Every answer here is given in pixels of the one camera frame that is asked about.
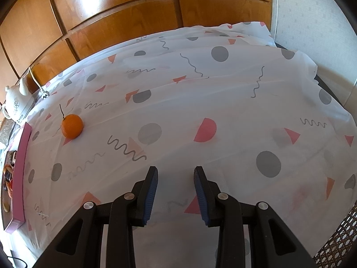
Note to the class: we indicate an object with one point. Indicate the white ceramic electric kettle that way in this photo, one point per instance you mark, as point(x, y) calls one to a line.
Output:
point(18, 103)

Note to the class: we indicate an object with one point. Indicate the pink shallow box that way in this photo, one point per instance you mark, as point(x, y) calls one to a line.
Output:
point(19, 178)

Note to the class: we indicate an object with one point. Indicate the perforated chair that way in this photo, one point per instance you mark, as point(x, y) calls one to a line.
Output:
point(337, 243)

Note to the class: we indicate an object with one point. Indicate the wooden wardrobe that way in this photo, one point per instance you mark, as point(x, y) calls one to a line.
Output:
point(111, 5)

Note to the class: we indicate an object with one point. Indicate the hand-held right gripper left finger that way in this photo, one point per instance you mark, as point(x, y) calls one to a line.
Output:
point(147, 198)

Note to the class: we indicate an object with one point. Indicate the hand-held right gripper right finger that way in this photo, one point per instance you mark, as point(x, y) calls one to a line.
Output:
point(201, 198)

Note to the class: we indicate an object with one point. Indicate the white power plug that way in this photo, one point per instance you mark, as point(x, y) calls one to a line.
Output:
point(45, 93)

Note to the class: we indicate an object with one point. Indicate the large orange with stem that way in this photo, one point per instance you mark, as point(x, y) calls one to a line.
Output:
point(72, 127)

